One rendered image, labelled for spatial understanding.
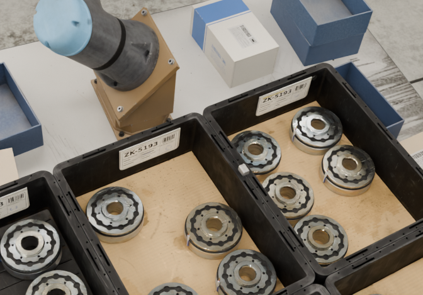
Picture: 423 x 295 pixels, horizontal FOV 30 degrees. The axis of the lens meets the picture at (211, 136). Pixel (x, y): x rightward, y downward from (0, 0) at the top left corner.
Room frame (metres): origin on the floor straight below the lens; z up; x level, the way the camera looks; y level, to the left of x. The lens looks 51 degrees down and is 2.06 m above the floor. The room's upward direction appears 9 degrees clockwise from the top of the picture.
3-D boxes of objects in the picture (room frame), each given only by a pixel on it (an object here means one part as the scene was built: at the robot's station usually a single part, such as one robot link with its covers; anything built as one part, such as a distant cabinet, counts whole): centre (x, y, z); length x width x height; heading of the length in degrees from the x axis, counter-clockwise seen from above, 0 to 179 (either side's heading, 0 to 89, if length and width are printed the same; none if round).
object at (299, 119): (1.02, -0.21, 0.86); 0.10 x 0.10 x 0.01
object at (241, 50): (1.35, -0.02, 0.74); 0.20 x 0.12 x 0.09; 36
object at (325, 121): (1.02, -0.21, 0.86); 0.05 x 0.05 x 0.01
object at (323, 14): (1.46, -0.21, 0.80); 0.20 x 0.15 x 0.07; 31
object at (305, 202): (0.85, -0.15, 0.86); 0.10 x 0.10 x 0.01
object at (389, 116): (1.19, -0.29, 0.73); 0.20 x 0.15 x 0.07; 37
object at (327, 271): (0.89, -0.21, 0.92); 0.40 x 0.30 x 0.02; 37
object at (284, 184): (0.85, -0.15, 0.86); 0.05 x 0.05 x 0.01
